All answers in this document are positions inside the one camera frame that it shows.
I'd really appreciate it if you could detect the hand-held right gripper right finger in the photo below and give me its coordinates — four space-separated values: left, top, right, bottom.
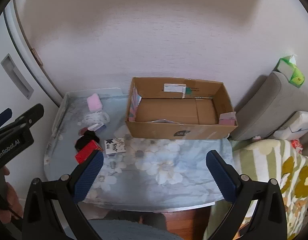
205 149 287 240

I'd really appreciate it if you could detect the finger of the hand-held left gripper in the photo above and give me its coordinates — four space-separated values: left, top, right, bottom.
0 104 44 132
0 108 13 130

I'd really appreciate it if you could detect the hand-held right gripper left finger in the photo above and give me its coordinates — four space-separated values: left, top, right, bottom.
21 149 104 240

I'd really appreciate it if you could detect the red box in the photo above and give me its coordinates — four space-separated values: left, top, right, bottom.
74 140 104 164

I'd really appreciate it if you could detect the black cosmetic jar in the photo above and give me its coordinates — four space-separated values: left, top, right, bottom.
75 139 91 153

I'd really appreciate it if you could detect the dark braided bracelet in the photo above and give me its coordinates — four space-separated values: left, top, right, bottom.
84 131 100 142

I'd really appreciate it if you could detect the long pink box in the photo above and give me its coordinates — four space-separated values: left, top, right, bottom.
88 123 106 132

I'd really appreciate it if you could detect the clear bag of floss picks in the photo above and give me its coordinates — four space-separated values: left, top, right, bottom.
84 112 104 128

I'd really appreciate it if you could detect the pink fluffy sponge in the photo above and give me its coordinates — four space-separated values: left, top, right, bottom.
87 93 103 112

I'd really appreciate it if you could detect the brown cardboard box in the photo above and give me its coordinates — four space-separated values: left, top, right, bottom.
126 77 238 140

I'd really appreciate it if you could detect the person's left hand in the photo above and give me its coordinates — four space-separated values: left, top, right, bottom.
0 167 24 222

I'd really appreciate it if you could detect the white printed packet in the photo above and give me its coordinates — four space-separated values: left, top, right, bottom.
104 138 127 156

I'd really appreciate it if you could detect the green yellow floral blanket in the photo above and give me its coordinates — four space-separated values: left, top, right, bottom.
203 139 308 240

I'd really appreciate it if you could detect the beige hinge plate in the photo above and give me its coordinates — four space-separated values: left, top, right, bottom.
31 48 44 67

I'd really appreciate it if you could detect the small pink box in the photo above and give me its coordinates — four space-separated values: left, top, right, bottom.
219 112 238 126

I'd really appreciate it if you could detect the white door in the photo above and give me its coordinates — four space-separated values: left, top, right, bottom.
0 0 65 170

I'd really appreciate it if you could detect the grey sofa cushion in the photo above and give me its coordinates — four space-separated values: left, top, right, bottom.
233 71 308 141

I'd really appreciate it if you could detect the colourful printed paper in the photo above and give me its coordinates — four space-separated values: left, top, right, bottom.
128 85 142 122

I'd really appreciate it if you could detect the red white patterned packet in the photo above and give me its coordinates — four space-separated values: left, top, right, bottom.
291 139 305 153

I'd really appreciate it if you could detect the white tissue pack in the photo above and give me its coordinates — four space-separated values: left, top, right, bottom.
273 111 308 140

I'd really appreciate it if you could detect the green tissue pack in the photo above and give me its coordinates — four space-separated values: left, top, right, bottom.
277 55 305 88

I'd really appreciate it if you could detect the recessed door handle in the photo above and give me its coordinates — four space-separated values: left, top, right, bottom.
1 53 34 99

